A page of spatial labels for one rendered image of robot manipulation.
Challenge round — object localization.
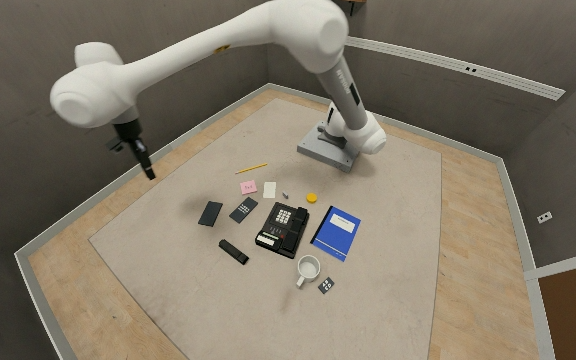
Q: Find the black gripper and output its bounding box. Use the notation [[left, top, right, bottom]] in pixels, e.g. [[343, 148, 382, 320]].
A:
[[114, 118, 158, 180]]

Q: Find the blank white sheet of paper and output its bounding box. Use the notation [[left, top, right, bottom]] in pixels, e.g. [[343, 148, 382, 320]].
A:
[[263, 182, 276, 198]]

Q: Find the blue notebook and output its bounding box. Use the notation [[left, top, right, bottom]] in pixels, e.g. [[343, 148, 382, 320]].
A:
[[310, 205, 361, 263]]

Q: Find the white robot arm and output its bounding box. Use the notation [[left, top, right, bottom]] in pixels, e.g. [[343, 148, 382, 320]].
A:
[[54, 0, 387, 155]]

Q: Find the yellow cylinder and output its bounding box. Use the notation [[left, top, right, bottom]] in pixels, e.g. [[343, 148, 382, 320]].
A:
[[306, 193, 317, 204]]

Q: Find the grey mug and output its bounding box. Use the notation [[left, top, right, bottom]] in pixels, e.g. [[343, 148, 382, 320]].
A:
[[296, 255, 321, 288]]

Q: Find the black telephone handset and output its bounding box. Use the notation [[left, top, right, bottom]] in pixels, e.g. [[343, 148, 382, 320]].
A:
[[282, 207, 308, 252]]

